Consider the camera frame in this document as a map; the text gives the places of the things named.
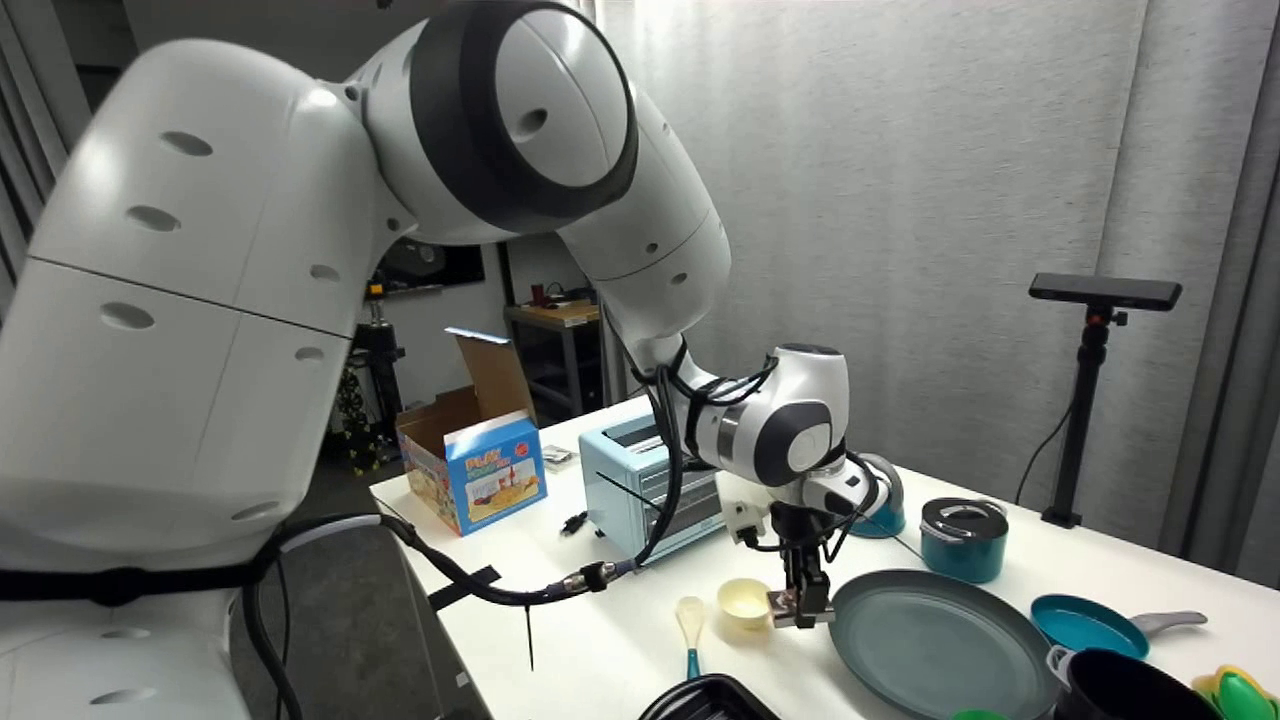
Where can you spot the green toy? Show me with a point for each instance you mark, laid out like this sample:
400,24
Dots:
1244,696

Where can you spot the black tape strip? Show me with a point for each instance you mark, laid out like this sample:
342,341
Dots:
461,591

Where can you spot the small cream bowl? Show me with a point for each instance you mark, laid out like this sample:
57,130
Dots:
740,604

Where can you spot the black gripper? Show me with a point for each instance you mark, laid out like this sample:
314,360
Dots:
802,533

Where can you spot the blue toy package box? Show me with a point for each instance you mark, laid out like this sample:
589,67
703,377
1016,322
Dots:
493,474

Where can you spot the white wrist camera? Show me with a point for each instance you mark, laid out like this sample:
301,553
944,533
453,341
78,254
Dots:
842,489

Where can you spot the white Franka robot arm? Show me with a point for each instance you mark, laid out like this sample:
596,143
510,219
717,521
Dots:
200,264

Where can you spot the camera bar on black stand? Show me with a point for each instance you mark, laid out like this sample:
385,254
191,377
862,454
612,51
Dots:
1105,289

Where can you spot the light blue toaster oven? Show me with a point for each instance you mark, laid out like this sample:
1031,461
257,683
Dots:
623,480

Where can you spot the black toaster plug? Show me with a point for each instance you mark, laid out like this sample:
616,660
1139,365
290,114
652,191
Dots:
572,521

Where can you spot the open cardboard box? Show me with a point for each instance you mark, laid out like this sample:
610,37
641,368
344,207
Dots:
486,375

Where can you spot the teal pot with lid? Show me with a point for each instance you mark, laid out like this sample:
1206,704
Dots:
962,546

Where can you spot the grey round plate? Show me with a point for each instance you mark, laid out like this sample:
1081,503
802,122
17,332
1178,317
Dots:
934,645

